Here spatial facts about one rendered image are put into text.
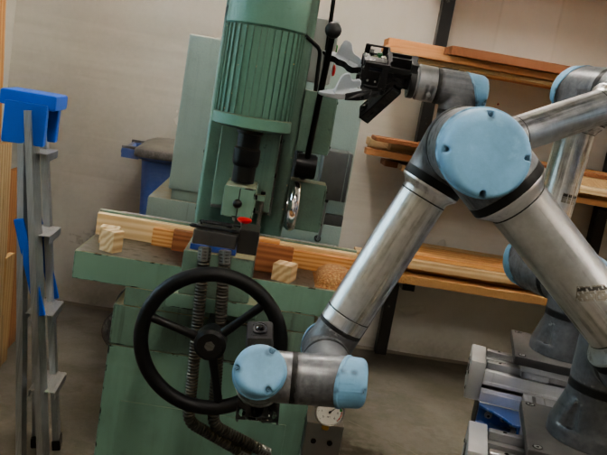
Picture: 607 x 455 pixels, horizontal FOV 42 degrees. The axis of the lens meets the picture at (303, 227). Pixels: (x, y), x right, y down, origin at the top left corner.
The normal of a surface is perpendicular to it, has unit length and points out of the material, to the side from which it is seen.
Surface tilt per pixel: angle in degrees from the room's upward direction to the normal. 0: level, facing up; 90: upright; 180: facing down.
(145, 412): 90
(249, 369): 61
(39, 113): 90
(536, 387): 90
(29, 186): 90
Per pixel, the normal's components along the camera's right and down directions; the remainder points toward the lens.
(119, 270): 0.02, 0.18
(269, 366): 0.05, -0.33
